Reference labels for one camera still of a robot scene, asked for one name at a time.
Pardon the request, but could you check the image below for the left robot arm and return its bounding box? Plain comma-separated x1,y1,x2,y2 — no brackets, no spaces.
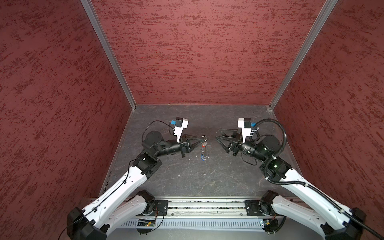
66,131,207,240

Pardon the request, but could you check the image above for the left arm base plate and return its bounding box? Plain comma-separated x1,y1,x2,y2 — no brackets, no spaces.
141,200,169,216

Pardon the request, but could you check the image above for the aluminium mounting rail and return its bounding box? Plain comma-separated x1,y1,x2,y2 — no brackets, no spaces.
131,196,289,219

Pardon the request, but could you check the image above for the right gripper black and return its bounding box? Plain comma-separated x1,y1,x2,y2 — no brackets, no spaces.
216,128,268,162

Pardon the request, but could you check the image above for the black corrugated cable conduit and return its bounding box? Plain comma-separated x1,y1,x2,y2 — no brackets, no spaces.
251,118,384,240

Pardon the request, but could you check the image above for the left circuit board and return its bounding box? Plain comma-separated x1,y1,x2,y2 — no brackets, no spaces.
137,219,157,228

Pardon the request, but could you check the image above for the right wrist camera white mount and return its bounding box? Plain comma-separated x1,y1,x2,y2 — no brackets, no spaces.
238,118,256,144

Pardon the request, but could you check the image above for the right aluminium corner post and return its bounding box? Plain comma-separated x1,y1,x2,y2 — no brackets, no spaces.
269,0,338,112

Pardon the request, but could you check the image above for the white slotted cable duct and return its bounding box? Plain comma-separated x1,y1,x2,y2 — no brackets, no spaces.
119,218,264,232

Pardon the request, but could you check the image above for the right circuit board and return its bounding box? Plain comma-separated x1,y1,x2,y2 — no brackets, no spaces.
263,219,279,234

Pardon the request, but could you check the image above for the circuit board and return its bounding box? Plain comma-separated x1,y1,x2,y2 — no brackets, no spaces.
263,219,279,234
137,219,157,228

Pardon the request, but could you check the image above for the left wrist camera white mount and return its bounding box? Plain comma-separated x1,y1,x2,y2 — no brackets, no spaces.
171,117,189,143

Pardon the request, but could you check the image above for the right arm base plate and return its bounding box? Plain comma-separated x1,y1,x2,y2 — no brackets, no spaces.
244,200,271,217

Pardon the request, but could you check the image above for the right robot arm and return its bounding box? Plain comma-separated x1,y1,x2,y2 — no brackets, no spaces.
216,130,366,240

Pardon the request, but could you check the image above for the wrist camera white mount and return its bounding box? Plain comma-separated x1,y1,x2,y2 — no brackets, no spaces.
238,118,256,144
171,117,189,143

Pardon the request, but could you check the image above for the aluminium corner post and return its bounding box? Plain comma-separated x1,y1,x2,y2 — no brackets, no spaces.
81,0,137,110
269,0,338,112

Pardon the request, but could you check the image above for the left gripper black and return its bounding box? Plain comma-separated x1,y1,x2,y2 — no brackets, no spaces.
155,133,204,158

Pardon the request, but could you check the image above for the left aluminium corner post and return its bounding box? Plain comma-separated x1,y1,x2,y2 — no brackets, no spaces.
81,0,137,110

